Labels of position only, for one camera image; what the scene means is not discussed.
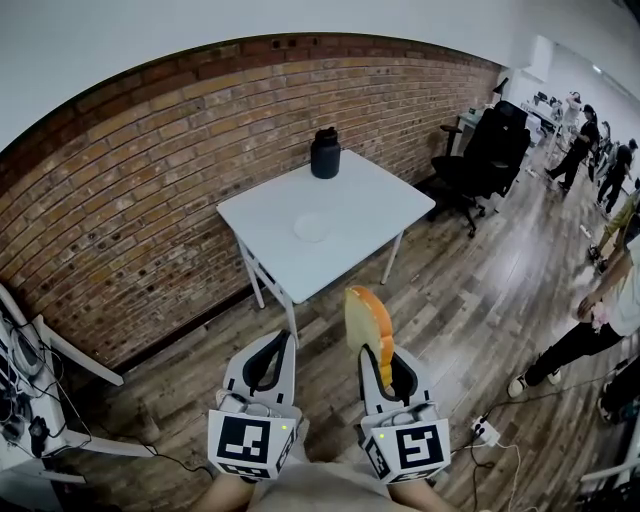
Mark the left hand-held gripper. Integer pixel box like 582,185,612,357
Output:
207,328,304,484

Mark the person's beige clothing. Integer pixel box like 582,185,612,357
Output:
248,459,397,512

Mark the white metal frame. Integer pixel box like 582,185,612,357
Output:
578,439,640,504

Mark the white power strip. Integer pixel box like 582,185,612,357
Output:
471,416,502,449

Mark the black office chair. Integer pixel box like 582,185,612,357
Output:
429,99,532,239

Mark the black water bottle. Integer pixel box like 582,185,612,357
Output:
310,126,342,180

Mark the white cable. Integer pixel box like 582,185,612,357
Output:
492,440,524,512

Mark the person's left forearm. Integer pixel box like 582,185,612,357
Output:
192,472,261,512

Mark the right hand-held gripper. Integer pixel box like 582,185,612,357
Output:
357,343,452,486

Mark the orange-crust bread slice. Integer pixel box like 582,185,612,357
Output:
343,285,396,387

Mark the white desk with electronics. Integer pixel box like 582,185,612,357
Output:
0,283,157,512

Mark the person's right forearm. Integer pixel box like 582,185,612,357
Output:
388,477,464,512

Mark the white square table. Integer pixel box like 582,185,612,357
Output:
215,149,437,346

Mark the white background desk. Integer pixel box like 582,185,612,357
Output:
456,109,497,151

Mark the white plate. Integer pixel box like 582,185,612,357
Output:
293,211,333,244

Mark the black floor cable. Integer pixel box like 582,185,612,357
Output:
89,422,214,476

